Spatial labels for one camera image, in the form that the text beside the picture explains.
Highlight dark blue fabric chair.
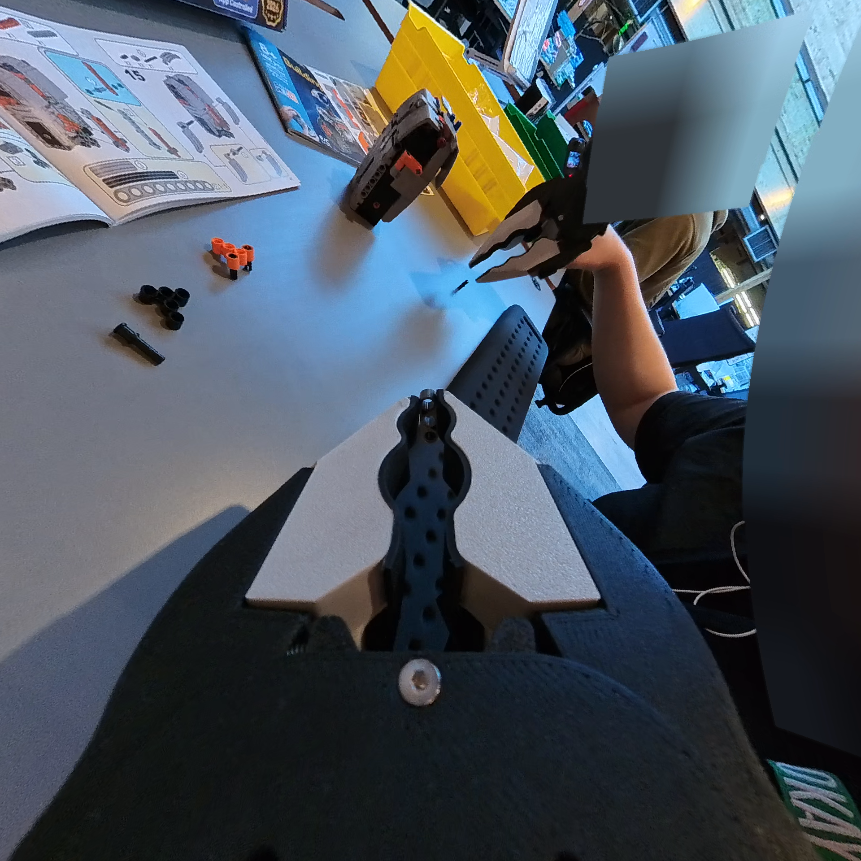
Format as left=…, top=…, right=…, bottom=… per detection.
left=661, top=311, right=759, bottom=369

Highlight black toy connector cluster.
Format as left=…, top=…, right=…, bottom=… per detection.
left=132, top=284, right=191, bottom=332

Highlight black perforated chair back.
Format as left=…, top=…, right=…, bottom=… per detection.
left=447, top=303, right=550, bottom=443

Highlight open building instruction booklet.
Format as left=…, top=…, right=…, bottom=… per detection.
left=0, top=7, right=302, bottom=245

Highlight dark box with gold badge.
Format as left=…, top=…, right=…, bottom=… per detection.
left=176, top=0, right=290, bottom=32

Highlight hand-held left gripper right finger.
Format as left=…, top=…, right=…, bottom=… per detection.
left=436, top=393, right=601, bottom=650

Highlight long black toy axle pin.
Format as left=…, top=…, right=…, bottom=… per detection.
left=111, top=322, right=166, bottom=367

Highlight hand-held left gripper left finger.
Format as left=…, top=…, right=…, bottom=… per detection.
left=245, top=396, right=431, bottom=650

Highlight yellow plastic bin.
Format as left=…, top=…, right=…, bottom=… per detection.
left=373, top=0, right=547, bottom=238

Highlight green plastic bin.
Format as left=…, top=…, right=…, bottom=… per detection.
left=504, top=103, right=574, bottom=184

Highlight orange toy connector pieces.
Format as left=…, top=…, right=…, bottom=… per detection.
left=204, top=237, right=256, bottom=281

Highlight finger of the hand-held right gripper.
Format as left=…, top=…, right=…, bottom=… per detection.
left=469, top=190, right=563, bottom=267
left=475, top=244, right=570, bottom=283

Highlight grey desk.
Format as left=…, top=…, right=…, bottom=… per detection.
left=0, top=0, right=576, bottom=663

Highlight white thin cord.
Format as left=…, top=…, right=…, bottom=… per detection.
left=673, top=520, right=759, bottom=638

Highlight dark bag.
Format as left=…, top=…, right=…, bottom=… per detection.
left=535, top=283, right=601, bottom=416

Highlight grey toy brick robot model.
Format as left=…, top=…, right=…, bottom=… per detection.
left=339, top=88, right=462, bottom=230

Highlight blue toy catalogue booklet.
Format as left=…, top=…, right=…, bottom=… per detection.
left=242, top=27, right=399, bottom=169

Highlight person's black shirt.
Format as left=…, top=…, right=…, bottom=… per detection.
left=592, top=390, right=764, bottom=636

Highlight person's right forearm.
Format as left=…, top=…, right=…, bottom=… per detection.
left=580, top=225, right=682, bottom=450

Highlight green printed strap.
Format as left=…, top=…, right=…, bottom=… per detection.
left=765, top=759, right=861, bottom=861

